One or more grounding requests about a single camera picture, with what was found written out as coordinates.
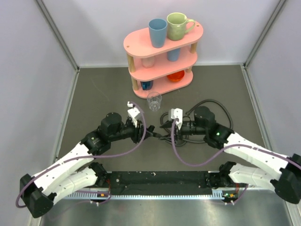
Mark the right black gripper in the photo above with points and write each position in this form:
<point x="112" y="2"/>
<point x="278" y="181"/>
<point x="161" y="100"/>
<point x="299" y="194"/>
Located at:
<point x="178" y="132"/>

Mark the aluminium rail frame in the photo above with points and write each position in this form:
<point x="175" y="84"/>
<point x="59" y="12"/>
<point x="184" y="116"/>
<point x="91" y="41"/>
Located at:
<point x="258" y="188"/>

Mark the orange bowl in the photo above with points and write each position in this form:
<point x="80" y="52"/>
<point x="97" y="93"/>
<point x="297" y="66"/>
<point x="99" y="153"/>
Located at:
<point x="177" y="76"/>

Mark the blue tumbler on top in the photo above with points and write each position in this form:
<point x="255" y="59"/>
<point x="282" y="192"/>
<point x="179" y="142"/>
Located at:
<point x="157" y="31"/>

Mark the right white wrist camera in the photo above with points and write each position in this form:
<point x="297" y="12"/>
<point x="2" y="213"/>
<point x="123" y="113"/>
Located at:
<point x="176" y="114"/>

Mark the green ceramic mug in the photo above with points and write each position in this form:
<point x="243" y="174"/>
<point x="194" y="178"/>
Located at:
<point x="178" y="25"/>

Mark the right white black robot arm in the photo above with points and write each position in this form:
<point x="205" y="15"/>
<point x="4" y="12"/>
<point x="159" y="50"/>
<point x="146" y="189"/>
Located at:
<point x="276" y="172"/>

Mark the pink cup middle shelf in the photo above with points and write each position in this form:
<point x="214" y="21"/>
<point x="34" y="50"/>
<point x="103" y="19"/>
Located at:
<point x="148" y="62"/>

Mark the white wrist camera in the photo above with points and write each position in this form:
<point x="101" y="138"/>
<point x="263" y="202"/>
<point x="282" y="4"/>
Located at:
<point x="176" y="114"/>
<point x="134" y="112"/>

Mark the pink three-tier shelf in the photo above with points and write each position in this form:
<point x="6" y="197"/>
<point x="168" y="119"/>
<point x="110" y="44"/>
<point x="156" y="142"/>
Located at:
<point x="138" y="45"/>

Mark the clear plastic cup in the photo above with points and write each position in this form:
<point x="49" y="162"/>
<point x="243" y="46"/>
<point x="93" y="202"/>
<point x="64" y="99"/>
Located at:
<point x="154" y="101"/>

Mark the blue cup middle shelf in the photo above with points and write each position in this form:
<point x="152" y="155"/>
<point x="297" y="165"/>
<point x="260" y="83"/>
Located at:
<point x="173" y="55"/>

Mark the dark blue mug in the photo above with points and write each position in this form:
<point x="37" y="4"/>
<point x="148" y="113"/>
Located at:
<point x="146" y="85"/>

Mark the black valve fitting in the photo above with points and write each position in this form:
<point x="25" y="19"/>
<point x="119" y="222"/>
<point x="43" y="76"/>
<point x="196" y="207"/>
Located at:
<point x="151" y="133"/>

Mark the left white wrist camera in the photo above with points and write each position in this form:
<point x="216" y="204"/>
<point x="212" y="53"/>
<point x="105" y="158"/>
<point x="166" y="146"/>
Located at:
<point x="134" y="112"/>

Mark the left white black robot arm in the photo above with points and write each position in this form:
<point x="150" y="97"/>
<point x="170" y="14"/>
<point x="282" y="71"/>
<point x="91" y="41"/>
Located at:
<point x="77" y="169"/>

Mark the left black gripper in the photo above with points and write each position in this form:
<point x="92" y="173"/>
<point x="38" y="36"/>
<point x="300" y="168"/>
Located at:
<point x="138" y="132"/>

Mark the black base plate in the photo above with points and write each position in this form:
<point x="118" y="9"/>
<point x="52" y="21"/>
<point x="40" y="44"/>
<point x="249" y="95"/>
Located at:
<point x="159" y="183"/>

